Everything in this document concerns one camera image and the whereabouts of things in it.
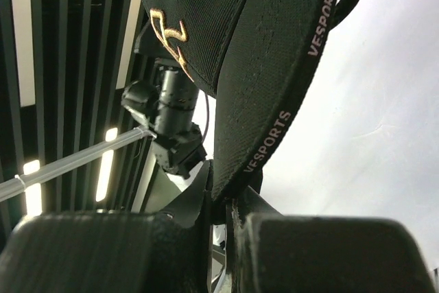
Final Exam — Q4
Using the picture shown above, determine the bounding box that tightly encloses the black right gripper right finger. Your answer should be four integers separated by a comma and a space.
226, 189, 435, 292

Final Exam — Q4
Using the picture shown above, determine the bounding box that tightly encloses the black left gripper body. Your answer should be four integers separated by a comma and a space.
134, 21, 171, 61

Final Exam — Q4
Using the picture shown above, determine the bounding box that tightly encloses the black sport cap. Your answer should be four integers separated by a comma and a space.
142, 0, 359, 203

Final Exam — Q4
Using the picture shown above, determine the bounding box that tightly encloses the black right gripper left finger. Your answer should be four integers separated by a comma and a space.
1, 161, 212, 292

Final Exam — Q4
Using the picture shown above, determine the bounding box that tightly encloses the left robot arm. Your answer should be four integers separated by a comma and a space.
121, 21, 206, 180

